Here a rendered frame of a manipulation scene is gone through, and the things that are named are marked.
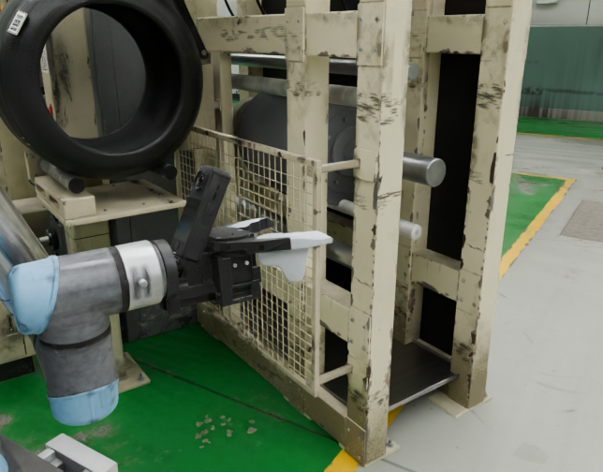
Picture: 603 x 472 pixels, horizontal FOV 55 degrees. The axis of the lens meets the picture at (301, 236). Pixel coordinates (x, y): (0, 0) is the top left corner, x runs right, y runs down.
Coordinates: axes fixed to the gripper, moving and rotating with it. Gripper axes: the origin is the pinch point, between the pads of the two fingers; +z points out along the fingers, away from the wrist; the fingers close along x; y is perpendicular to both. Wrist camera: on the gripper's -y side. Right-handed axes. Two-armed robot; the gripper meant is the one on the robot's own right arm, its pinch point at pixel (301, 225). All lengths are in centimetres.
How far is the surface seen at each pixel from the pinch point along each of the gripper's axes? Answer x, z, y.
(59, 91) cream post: -140, -3, -26
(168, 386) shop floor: -144, 20, 88
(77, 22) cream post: -138, 5, -47
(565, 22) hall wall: -525, 818, -115
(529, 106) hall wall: -571, 796, 10
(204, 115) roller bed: -138, 45, -15
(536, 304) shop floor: -114, 204, 91
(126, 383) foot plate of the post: -152, 7, 85
